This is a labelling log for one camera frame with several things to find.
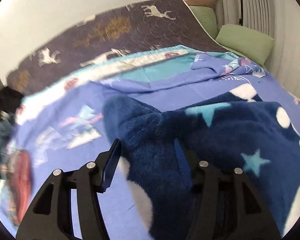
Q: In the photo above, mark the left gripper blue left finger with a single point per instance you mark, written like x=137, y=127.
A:
x=108, y=164

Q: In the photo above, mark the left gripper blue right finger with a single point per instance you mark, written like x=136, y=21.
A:
x=183, y=164

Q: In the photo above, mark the navy fleece star-pattern garment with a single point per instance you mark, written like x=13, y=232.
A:
x=244, y=156

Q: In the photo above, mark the folded pink clothes stack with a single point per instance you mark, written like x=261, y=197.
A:
x=19, y=183

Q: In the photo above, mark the black clothing pile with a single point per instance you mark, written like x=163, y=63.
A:
x=10, y=100

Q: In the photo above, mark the periwinkle printed bed sheet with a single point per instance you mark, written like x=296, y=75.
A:
x=62, y=128

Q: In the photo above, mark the green pillow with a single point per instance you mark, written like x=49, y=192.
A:
x=207, y=18
x=255, y=45

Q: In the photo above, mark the dark purple deer-print mattress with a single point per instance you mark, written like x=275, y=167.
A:
x=143, y=26

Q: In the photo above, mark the white curtain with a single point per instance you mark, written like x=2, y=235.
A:
x=280, y=19

